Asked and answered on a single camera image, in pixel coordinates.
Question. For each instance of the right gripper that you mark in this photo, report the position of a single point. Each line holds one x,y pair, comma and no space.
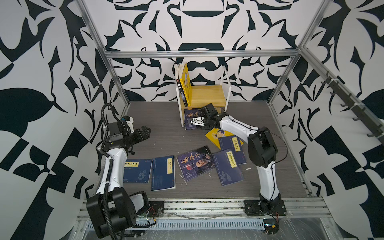
206,127

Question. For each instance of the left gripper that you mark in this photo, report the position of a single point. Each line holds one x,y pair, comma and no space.
140,137

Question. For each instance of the purple portrait book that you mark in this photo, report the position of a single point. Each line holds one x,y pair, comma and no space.
195,163
188,116

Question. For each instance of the blue book yellow label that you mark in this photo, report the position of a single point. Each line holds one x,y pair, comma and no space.
234,144
163,174
227,167

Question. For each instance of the large yellow book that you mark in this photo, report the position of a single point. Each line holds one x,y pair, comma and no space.
186,83

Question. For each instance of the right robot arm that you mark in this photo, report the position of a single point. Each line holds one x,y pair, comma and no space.
262,151

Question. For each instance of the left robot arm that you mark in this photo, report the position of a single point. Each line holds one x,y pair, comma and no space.
111,209

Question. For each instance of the small yellow cartoon book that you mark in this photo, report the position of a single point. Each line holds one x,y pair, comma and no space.
214,135

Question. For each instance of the wooden white-framed bookshelf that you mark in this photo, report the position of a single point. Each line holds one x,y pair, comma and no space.
202,95

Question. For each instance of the blue book far left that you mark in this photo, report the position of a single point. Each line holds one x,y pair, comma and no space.
137,171

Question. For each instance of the black standing book on shelf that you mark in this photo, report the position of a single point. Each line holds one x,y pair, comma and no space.
181,90

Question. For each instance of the small green-lit electronics box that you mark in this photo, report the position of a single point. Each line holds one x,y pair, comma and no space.
271,226

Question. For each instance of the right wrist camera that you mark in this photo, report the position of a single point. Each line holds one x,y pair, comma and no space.
199,121

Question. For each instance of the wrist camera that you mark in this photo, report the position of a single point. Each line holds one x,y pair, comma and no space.
199,121
128,123

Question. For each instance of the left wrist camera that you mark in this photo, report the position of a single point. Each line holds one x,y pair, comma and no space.
128,123

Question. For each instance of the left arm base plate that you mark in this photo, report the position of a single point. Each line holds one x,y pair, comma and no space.
152,209

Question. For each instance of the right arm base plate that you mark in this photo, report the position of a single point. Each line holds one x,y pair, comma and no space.
264,207

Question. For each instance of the aluminium front rail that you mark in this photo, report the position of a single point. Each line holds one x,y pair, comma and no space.
230,214

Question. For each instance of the wall hook rail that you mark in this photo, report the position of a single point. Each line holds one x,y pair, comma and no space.
361,111

